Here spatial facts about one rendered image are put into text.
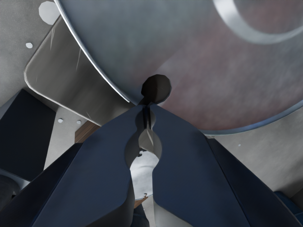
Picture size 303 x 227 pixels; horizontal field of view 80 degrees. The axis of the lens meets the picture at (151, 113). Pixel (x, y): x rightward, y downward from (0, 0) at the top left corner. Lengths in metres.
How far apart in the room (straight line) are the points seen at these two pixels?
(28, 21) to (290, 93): 0.87
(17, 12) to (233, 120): 0.86
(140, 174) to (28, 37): 0.71
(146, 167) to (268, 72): 0.65
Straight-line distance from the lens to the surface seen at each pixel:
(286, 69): 0.20
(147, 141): 0.15
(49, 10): 0.25
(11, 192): 0.65
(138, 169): 0.77
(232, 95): 0.17
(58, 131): 1.09
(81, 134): 0.99
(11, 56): 0.96
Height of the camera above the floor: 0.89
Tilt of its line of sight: 54 degrees down
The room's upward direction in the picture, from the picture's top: 147 degrees clockwise
